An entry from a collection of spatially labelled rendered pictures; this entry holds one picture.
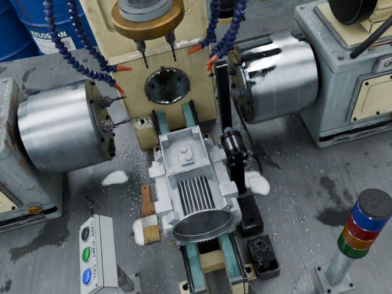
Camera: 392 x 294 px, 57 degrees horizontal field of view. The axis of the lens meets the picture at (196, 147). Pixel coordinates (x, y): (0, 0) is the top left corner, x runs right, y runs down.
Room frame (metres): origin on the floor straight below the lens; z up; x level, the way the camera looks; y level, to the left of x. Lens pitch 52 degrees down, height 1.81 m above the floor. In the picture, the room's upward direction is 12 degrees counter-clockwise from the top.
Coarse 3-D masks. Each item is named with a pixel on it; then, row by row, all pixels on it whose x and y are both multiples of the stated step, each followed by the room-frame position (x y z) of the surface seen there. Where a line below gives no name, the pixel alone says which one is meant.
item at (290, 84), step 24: (240, 48) 0.80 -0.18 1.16; (264, 48) 0.78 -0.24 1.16; (288, 48) 0.77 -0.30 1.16; (240, 72) 0.76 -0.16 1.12; (264, 72) 0.72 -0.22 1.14; (288, 72) 0.71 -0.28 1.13; (312, 72) 0.71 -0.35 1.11; (216, 96) 0.74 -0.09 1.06; (240, 96) 0.73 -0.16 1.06; (264, 96) 0.68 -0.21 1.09; (288, 96) 0.68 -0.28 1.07; (312, 96) 0.69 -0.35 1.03; (264, 120) 0.68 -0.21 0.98
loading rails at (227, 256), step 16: (160, 112) 0.87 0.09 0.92; (192, 112) 0.84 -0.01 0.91; (160, 128) 0.79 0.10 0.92; (224, 240) 0.37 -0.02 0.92; (192, 256) 0.35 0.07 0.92; (208, 256) 0.37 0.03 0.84; (224, 256) 0.33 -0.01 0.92; (240, 256) 0.32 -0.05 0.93; (192, 272) 0.31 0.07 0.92; (240, 272) 0.28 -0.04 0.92; (192, 288) 0.27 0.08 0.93; (240, 288) 0.26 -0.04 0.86
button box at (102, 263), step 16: (96, 224) 0.40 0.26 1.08; (112, 224) 0.41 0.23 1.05; (80, 240) 0.39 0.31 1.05; (96, 240) 0.36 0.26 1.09; (112, 240) 0.37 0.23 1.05; (80, 256) 0.35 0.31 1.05; (96, 256) 0.33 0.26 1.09; (112, 256) 0.33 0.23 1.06; (80, 272) 0.32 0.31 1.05; (96, 272) 0.29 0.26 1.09; (112, 272) 0.29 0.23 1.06; (80, 288) 0.28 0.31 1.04; (96, 288) 0.26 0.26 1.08; (112, 288) 0.26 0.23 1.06
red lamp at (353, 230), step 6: (348, 222) 0.27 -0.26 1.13; (354, 222) 0.25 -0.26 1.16; (348, 228) 0.26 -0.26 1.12; (354, 228) 0.25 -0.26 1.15; (360, 228) 0.24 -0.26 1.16; (354, 234) 0.24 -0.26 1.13; (360, 234) 0.24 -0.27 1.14; (366, 234) 0.23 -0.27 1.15; (372, 234) 0.23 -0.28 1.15; (378, 234) 0.23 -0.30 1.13; (366, 240) 0.23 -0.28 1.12
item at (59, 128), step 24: (48, 96) 0.77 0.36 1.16; (72, 96) 0.75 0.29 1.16; (96, 96) 0.81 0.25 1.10; (24, 120) 0.72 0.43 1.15; (48, 120) 0.70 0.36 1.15; (72, 120) 0.69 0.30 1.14; (96, 120) 0.70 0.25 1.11; (24, 144) 0.67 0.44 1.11; (48, 144) 0.65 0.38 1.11; (72, 144) 0.65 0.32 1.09; (96, 144) 0.65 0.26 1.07; (48, 168) 0.63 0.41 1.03; (72, 168) 0.64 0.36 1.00
